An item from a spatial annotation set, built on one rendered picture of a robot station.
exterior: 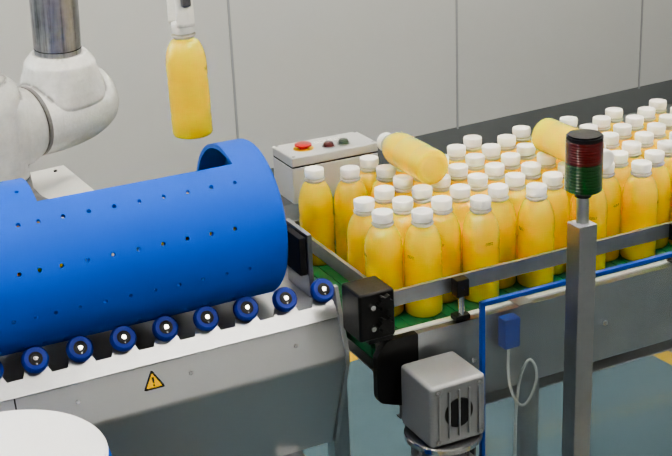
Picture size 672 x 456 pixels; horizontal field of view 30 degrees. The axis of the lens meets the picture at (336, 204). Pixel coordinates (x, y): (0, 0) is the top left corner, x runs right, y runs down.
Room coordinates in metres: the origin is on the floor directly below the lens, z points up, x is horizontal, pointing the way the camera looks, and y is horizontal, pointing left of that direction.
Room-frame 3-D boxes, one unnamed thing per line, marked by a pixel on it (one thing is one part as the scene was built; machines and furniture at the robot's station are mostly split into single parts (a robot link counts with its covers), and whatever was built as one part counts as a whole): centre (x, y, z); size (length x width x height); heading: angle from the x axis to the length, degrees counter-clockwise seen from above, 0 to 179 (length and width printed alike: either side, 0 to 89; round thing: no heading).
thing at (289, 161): (2.52, 0.02, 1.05); 0.20 x 0.10 x 0.10; 116
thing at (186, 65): (2.09, 0.24, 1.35); 0.07 x 0.07 x 0.19
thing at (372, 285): (2.01, -0.05, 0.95); 0.10 x 0.07 x 0.10; 26
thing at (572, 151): (2.01, -0.42, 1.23); 0.06 x 0.06 x 0.04
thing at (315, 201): (2.37, 0.04, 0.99); 0.07 x 0.07 x 0.19
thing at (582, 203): (2.01, -0.42, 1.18); 0.06 x 0.06 x 0.16
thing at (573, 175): (2.01, -0.42, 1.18); 0.06 x 0.06 x 0.05
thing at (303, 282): (2.17, 0.08, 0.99); 0.10 x 0.02 x 0.12; 26
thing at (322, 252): (2.20, 0.01, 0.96); 0.40 x 0.01 x 0.03; 26
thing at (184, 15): (2.07, 0.24, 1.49); 0.03 x 0.01 x 0.07; 115
